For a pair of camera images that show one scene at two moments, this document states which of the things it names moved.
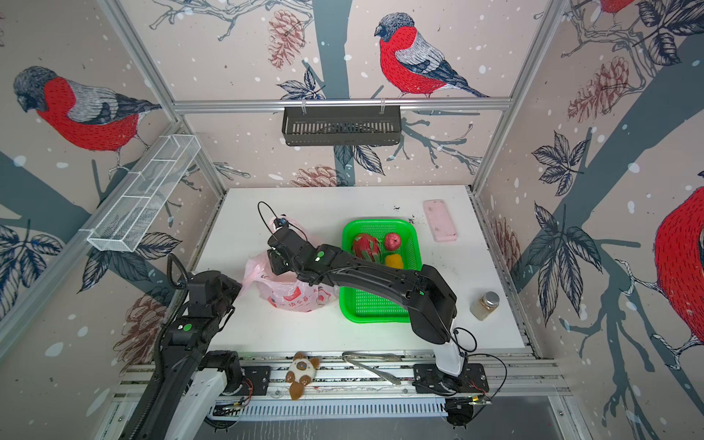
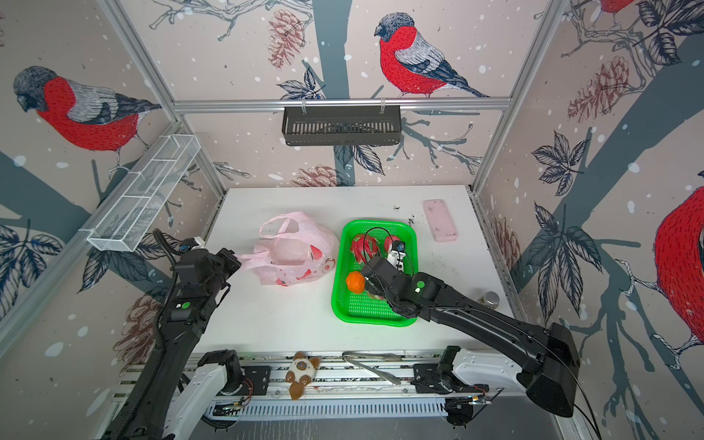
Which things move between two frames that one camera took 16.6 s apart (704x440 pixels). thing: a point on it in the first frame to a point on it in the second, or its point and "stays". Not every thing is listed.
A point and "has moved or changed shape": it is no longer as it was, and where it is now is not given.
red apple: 392,241 stays
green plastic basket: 361,306 stays
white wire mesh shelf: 141,204 stays
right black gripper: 278,259 to 370,287
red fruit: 367,247 stays
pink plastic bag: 284,291 has moved or changed shape
